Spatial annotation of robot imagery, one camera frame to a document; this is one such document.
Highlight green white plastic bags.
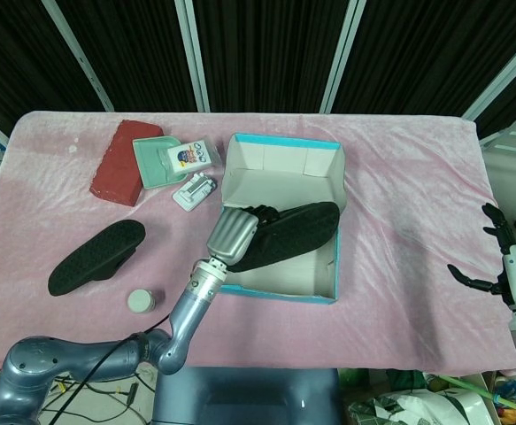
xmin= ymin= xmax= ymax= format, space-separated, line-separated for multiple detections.
xmin=341 ymin=369 xmax=516 ymax=425

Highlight black floor cable tangle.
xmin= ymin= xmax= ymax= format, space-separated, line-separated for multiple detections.
xmin=0 ymin=369 xmax=157 ymax=425

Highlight white aluminium frame post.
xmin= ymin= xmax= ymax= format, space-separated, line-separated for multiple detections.
xmin=318 ymin=0 xmax=368 ymax=114
xmin=460 ymin=0 xmax=516 ymax=123
xmin=40 ymin=0 xmax=117 ymax=112
xmin=173 ymin=0 xmax=212 ymax=112

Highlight mint green square plate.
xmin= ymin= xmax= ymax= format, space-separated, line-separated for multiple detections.
xmin=132 ymin=135 xmax=187 ymax=190

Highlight black shoe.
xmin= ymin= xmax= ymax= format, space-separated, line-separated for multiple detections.
xmin=228 ymin=201 xmax=341 ymax=274
xmin=47 ymin=220 xmax=147 ymax=297

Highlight red brick block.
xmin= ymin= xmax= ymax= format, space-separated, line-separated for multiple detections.
xmin=89 ymin=120 xmax=165 ymax=207

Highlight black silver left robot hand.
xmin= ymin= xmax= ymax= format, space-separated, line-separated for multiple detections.
xmin=206 ymin=203 xmax=285 ymax=267

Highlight black curtain backdrop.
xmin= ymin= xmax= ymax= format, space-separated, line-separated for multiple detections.
xmin=0 ymin=0 xmax=516 ymax=138

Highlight turquoise shoe box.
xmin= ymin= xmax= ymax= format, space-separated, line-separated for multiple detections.
xmin=217 ymin=131 xmax=346 ymax=306

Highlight small round white jar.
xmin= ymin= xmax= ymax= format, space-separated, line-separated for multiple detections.
xmin=127 ymin=288 xmax=158 ymax=314

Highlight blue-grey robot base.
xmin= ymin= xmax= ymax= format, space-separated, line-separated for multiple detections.
xmin=152 ymin=366 xmax=343 ymax=425

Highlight pink velvet tablecloth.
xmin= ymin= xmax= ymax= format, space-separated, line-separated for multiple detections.
xmin=0 ymin=110 xmax=516 ymax=376

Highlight white cartoon print packet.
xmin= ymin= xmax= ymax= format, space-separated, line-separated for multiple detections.
xmin=165 ymin=137 xmax=221 ymax=174

